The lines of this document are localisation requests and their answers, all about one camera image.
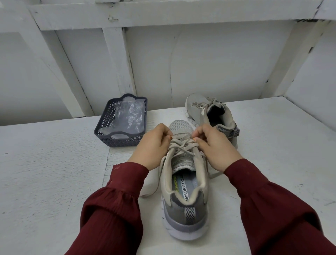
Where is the person's left hand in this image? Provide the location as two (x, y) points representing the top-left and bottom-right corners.
(128, 123), (174, 171)

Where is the person's right hand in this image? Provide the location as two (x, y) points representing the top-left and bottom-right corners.
(191, 124), (244, 173)

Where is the grey shoelace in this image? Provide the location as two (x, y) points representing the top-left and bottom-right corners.
(191, 98), (224, 113)
(139, 134), (224, 198)

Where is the grey mesh shoe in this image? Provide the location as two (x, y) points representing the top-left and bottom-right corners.
(185, 94), (240, 150)
(160, 119), (211, 241)

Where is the clear plastic bag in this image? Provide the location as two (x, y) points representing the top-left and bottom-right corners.
(102, 100), (146, 136)

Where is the person's right forearm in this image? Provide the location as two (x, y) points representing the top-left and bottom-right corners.
(224, 159), (336, 255)

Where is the person's left forearm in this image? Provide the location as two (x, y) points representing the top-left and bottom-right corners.
(65, 162), (150, 255)

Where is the dark plastic lattice basket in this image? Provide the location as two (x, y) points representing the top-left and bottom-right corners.
(94, 94), (149, 147)

